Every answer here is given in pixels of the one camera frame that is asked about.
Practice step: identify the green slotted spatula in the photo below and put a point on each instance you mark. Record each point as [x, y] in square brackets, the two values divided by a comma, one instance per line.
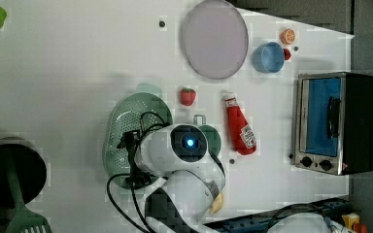
[24, 220]

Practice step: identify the peeled banana toy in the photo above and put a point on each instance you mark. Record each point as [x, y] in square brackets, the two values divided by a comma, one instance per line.
[217, 204]

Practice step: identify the green metal pot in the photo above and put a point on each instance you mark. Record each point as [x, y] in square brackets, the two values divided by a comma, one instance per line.
[211, 133]

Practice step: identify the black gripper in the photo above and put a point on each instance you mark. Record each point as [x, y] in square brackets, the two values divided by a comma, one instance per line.
[130, 141]

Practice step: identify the blue plastic cup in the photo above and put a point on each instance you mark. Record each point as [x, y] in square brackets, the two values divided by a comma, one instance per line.
[268, 58]

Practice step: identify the lavender round plate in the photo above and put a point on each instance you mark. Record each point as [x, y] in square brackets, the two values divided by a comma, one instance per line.
[215, 39]

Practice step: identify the small red strawberry toy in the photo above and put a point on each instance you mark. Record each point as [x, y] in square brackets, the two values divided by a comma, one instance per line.
[287, 54]

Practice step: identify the yellow and red object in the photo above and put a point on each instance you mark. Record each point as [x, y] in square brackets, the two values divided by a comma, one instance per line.
[352, 222]

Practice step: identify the orange slice toy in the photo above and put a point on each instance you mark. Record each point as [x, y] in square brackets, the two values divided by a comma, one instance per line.
[288, 36]

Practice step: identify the red ketchup bottle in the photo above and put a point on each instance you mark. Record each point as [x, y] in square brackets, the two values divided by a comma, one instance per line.
[241, 134]

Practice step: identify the black utensil holder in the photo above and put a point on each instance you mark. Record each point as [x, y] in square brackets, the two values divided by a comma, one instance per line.
[22, 168]

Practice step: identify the silver toaster oven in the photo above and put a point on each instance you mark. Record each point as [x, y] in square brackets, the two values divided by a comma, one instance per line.
[334, 123]

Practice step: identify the blue table frame rail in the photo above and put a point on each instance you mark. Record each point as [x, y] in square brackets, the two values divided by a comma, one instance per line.
[332, 208]

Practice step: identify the green plastic strainer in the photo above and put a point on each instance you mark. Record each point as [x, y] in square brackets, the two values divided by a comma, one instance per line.
[138, 110]

